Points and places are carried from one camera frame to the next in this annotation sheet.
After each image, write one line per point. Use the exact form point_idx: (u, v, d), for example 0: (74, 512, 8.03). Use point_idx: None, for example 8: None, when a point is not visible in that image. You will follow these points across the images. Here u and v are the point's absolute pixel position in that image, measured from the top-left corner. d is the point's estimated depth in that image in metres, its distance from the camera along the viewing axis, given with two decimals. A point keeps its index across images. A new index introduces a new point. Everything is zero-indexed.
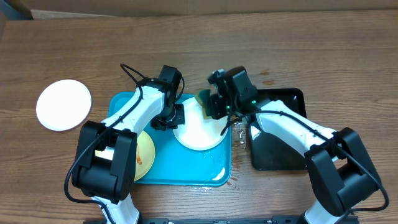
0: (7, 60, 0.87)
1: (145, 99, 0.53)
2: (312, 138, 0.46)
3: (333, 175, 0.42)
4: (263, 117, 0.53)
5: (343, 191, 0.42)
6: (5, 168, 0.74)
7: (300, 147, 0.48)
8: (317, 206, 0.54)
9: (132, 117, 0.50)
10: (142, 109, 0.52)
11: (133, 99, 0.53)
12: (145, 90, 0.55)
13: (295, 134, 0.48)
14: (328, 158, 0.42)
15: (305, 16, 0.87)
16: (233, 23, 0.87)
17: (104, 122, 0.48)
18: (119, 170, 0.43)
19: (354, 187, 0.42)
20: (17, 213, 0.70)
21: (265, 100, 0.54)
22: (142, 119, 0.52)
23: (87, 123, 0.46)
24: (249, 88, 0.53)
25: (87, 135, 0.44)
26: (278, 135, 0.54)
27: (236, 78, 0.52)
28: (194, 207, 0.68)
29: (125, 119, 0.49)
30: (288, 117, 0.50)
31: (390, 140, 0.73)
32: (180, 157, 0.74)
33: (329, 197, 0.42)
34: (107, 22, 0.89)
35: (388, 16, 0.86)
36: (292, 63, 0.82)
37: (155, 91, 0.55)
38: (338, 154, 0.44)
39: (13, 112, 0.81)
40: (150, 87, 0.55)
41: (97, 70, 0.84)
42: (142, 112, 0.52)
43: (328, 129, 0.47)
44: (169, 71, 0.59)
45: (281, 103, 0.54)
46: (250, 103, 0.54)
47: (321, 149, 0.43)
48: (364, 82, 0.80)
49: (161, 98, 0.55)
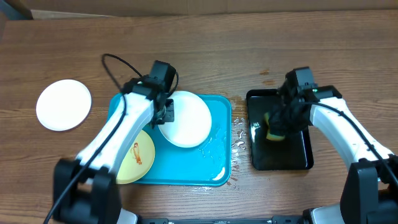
0: (7, 60, 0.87)
1: (129, 115, 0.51)
2: (366, 152, 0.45)
3: (371, 193, 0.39)
4: (319, 110, 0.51)
5: (373, 213, 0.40)
6: (5, 168, 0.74)
7: (347, 155, 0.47)
8: (329, 212, 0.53)
9: (112, 145, 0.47)
10: (125, 129, 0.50)
11: (114, 117, 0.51)
12: (129, 102, 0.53)
13: (347, 140, 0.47)
14: (375, 177, 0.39)
15: (305, 16, 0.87)
16: (233, 23, 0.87)
17: (81, 158, 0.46)
18: (99, 212, 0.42)
19: (387, 214, 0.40)
20: (17, 213, 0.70)
21: (327, 92, 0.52)
22: (126, 140, 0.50)
23: (61, 161, 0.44)
24: (310, 83, 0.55)
25: (62, 177, 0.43)
26: (324, 131, 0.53)
27: (298, 71, 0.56)
28: (193, 207, 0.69)
29: (104, 149, 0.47)
30: (347, 121, 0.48)
31: (390, 140, 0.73)
32: (181, 157, 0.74)
33: (356, 214, 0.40)
34: (107, 22, 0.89)
35: (388, 17, 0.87)
36: (292, 63, 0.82)
37: (141, 104, 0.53)
38: (382, 177, 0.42)
39: (13, 112, 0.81)
40: (135, 98, 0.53)
41: (97, 70, 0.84)
42: (124, 135, 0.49)
43: (385, 150, 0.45)
44: (160, 66, 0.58)
45: (344, 103, 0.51)
46: (311, 91, 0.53)
47: (370, 165, 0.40)
48: (364, 82, 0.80)
49: (148, 108, 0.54)
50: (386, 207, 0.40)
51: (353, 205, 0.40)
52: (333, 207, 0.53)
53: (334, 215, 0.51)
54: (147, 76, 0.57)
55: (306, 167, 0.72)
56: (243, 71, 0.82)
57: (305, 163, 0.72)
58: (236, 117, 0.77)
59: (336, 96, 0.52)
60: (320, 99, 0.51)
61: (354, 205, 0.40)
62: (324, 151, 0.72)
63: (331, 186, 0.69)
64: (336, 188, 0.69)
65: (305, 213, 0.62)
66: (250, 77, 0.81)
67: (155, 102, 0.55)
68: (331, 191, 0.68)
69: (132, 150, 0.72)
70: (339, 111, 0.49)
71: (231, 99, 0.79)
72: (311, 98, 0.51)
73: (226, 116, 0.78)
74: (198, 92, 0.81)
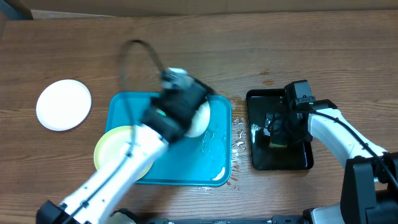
0: (6, 60, 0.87)
1: (133, 158, 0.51)
2: (361, 150, 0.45)
3: (367, 188, 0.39)
4: (316, 119, 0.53)
5: (372, 211, 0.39)
6: (5, 168, 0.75)
7: (343, 155, 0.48)
8: (329, 211, 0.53)
9: (104, 197, 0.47)
10: (124, 175, 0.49)
11: (117, 158, 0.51)
12: (138, 140, 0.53)
13: (344, 142, 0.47)
14: (371, 173, 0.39)
15: (305, 16, 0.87)
16: (233, 23, 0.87)
17: (67, 204, 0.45)
18: None
19: (387, 214, 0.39)
20: (17, 213, 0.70)
21: (324, 105, 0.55)
22: (123, 187, 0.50)
23: (48, 203, 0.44)
24: (308, 96, 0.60)
25: (44, 220, 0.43)
26: (323, 140, 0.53)
27: (296, 84, 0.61)
28: (194, 208, 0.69)
29: (93, 199, 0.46)
30: (342, 126, 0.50)
31: (390, 140, 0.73)
32: (180, 156, 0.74)
33: (355, 213, 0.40)
34: (107, 22, 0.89)
35: (388, 17, 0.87)
36: (292, 63, 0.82)
37: (150, 146, 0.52)
38: (380, 177, 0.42)
39: (13, 112, 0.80)
40: (145, 135, 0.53)
41: (97, 70, 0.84)
42: (122, 184, 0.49)
43: (379, 148, 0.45)
44: (194, 91, 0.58)
45: (339, 111, 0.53)
46: (308, 104, 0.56)
47: (365, 161, 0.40)
48: (364, 82, 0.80)
49: (158, 150, 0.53)
50: (385, 207, 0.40)
51: (352, 201, 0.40)
52: (334, 206, 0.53)
53: (334, 216, 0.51)
54: (175, 99, 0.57)
55: (306, 167, 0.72)
56: (243, 71, 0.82)
57: (305, 163, 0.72)
58: (236, 117, 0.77)
59: (331, 107, 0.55)
60: (316, 110, 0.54)
61: (352, 202, 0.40)
62: (324, 151, 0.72)
63: (331, 186, 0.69)
64: (336, 188, 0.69)
65: (305, 213, 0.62)
66: (250, 77, 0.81)
67: (174, 135, 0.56)
68: (331, 192, 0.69)
69: None
70: (334, 118, 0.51)
71: (231, 99, 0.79)
72: (308, 109, 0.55)
73: (226, 116, 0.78)
74: None
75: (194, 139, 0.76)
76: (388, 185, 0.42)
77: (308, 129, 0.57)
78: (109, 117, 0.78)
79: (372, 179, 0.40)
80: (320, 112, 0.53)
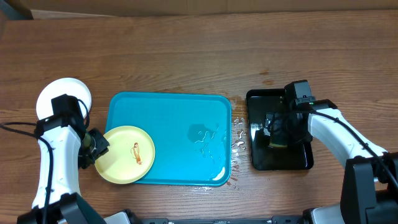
0: (6, 60, 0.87)
1: (56, 148, 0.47)
2: (361, 150, 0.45)
3: (367, 188, 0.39)
4: (316, 119, 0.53)
5: (372, 210, 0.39)
6: (5, 168, 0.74)
7: (343, 155, 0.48)
8: (330, 212, 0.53)
9: (59, 177, 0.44)
10: (60, 155, 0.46)
11: (45, 155, 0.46)
12: (50, 135, 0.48)
13: (344, 141, 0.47)
14: (370, 173, 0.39)
15: (305, 16, 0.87)
16: (233, 23, 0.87)
17: (36, 203, 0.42)
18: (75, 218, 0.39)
19: (387, 214, 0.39)
20: (17, 213, 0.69)
21: (324, 105, 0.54)
22: (68, 161, 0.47)
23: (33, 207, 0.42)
24: (308, 96, 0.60)
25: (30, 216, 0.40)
26: (323, 140, 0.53)
27: (297, 84, 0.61)
28: (193, 207, 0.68)
29: (55, 183, 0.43)
30: (341, 125, 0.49)
31: (390, 140, 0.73)
32: (179, 155, 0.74)
33: (356, 213, 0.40)
34: (107, 22, 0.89)
35: (388, 16, 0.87)
36: (292, 62, 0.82)
37: (61, 134, 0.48)
38: (379, 176, 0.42)
39: (13, 112, 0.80)
40: (51, 132, 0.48)
41: (97, 70, 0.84)
42: (64, 157, 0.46)
43: (379, 148, 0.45)
44: (61, 101, 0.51)
45: (339, 111, 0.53)
46: (308, 104, 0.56)
47: (365, 161, 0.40)
48: (364, 82, 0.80)
49: (69, 133, 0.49)
50: (385, 207, 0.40)
51: (352, 201, 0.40)
52: (334, 206, 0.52)
53: (334, 216, 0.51)
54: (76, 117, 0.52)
55: (306, 167, 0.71)
56: (243, 71, 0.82)
57: (305, 163, 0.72)
58: (236, 117, 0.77)
59: (331, 107, 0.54)
60: (316, 110, 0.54)
61: (352, 202, 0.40)
62: (324, 151, 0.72)
63: (331, 186, 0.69)
64: (336, 187, 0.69)
65: (305, 213, 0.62)
66: (249, 77, 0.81)
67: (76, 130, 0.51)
68: (331, 191, 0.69)
69: (132, 150, 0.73)
70: (334, 118, 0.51)
71: (231, 99, 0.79)
72: (308, 109, 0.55)
73: (226, 116, 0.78)
74: (198, 91, 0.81)
75: (194, 139, 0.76)
76: (388, 185, 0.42)
77: (308, 129, 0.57)
78: (109, 117, 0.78)
79: (372, 179, 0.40)
80: (320, 113, 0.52)
